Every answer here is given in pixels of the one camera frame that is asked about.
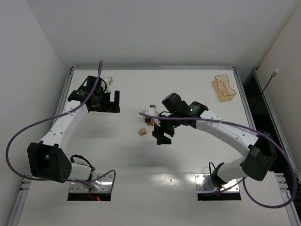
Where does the small plain wood cube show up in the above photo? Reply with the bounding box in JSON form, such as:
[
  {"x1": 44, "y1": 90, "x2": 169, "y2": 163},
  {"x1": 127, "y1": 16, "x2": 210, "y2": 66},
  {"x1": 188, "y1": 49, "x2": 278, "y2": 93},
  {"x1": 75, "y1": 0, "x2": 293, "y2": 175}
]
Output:
[{"x1": 139, "y1": 128, "x2": 147, "y2": 136}]

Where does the clear orange plastic box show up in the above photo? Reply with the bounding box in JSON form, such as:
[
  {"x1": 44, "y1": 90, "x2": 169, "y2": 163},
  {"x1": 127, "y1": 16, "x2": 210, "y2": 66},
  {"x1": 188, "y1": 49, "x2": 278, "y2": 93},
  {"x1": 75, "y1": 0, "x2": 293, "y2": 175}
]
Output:
[{"x1": 213, "y1": 74, "x2": 236, "y2": 102}]

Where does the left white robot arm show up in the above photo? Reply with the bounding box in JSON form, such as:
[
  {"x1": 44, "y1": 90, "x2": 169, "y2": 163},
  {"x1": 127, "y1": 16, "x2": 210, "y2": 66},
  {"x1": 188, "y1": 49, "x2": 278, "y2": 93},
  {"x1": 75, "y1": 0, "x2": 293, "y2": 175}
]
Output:
[{"x1": 27, "y1": 76, "x2": 120, "y2": 183}]

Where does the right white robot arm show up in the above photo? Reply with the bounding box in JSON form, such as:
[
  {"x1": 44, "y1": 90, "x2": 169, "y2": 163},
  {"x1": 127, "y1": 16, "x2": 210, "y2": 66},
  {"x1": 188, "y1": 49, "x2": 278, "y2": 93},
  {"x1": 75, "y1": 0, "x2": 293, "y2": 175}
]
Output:
[{"x1": 145, "y1": 93, "x2": 277, "y2": 189}]

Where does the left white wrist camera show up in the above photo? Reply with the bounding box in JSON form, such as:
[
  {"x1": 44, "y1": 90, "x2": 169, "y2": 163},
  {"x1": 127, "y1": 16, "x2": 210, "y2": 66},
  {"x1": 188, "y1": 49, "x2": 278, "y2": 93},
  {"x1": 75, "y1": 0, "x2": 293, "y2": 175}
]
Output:
[{"x1": 103, "y1": 77, "x2": 113, "y2": 92}]

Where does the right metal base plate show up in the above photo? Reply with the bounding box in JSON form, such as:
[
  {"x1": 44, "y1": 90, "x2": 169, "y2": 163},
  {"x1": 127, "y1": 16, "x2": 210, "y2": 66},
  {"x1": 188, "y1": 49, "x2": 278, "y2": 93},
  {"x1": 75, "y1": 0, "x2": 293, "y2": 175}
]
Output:
[{"x1": 195, "y1": 173, "x2": 239, "y2": 194}]

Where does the metal base plate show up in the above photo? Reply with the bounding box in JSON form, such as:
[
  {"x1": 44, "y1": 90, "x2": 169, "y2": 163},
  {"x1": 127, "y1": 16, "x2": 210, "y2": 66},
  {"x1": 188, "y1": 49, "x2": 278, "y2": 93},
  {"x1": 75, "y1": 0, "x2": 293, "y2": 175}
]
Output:
[
  {"x1": 69, "y1": 172, "x2": 114, "y2": 193},
  {"x1": 195, "y1": 173, "x2": 239, "y2": 194}
]

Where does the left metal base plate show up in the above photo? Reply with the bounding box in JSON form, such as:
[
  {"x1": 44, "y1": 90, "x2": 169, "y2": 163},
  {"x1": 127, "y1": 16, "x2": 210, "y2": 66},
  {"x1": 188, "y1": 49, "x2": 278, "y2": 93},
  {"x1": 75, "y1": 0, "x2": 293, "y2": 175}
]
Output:
[{"x1": 69, "y1": 172, "x2": 114, "y2": 193}]

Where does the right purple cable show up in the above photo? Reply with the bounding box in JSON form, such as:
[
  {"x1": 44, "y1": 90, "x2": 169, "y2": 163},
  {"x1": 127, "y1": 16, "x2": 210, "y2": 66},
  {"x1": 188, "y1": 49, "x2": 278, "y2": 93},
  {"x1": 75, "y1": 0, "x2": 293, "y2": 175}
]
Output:
[{"x1": 139, "y1": 112, "x2": 298, "y2": 208}]

